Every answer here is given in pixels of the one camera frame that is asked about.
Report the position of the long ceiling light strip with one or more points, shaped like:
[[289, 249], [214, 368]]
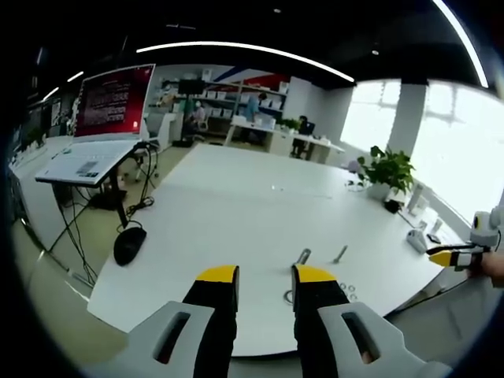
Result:
[[244, 53], [462, 41]]

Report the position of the small green background plant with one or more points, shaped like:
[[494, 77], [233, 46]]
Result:
[[290, 124]]

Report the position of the black computer mouse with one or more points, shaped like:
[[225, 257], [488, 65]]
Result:
[[129, 246]]

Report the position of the green potted plant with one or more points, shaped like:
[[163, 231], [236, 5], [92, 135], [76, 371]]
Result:
[[388, 169]]

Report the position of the black monitor on stand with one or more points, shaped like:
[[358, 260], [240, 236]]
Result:
[[191, 102]]

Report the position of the person's right hand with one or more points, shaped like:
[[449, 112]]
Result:
[[492, 267]]

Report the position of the black stand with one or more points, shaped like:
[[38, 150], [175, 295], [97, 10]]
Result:
[[118, 197]]

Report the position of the small black box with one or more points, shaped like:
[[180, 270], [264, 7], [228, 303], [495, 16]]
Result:
[[391, 206]]

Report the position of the white background desk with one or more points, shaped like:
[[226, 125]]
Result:
[[283, 139]]

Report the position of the white tabletop device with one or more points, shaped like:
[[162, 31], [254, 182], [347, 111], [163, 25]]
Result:
[[416, 240]]

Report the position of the white standing desk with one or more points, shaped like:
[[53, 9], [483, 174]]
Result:
[[78, 220]]

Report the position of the metal threaded stud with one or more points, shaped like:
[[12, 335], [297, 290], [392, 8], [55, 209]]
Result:
[[340, 254]]

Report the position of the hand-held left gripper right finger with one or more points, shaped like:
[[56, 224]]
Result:
[[327, 315]]

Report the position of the metal u-shaped bolt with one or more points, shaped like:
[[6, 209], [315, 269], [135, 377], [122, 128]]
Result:
[[303, 256]]

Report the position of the white storage shelf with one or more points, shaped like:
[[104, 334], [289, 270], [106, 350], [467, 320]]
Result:
[[244, 100]]

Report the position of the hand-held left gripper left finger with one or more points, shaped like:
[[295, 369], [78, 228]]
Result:
[[204, 315]]

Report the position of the white bottle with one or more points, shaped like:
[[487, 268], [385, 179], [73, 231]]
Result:
[[416, 199]]

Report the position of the red display screen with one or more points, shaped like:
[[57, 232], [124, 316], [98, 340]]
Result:
[[112, 102]]

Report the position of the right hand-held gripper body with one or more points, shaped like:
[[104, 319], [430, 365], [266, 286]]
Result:
[[486, 230]]

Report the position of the small black flat object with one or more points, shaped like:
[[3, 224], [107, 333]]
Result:
[[434, 238]]

